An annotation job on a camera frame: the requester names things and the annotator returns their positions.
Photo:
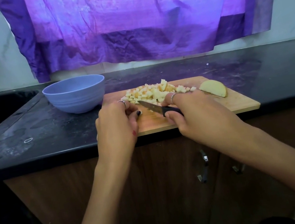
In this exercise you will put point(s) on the blue bowl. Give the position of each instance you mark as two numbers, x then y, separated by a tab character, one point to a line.
75	95

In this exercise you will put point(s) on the purple cloth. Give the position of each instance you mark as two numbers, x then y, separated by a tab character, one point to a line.
148	14

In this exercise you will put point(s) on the person's right hand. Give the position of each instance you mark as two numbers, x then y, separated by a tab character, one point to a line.
205	118

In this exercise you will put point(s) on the person's dark trousers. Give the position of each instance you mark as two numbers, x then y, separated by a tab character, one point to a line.
273	222

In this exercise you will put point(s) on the person's right forearm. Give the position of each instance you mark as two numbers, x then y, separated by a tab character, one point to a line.
292	171

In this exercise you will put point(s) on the potato slice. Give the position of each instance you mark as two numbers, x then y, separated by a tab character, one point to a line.
213	88

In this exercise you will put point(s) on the pile of diced potato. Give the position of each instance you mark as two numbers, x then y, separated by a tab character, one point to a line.
155	91

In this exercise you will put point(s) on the person's left forearm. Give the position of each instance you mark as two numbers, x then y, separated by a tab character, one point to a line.
94	215

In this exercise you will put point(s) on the person's left hand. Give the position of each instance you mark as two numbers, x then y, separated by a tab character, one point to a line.
116	135

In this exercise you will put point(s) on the wooden cutting board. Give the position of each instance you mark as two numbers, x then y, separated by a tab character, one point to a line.
241	100

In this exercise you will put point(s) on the white rubber band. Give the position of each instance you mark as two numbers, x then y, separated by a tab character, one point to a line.
24	140

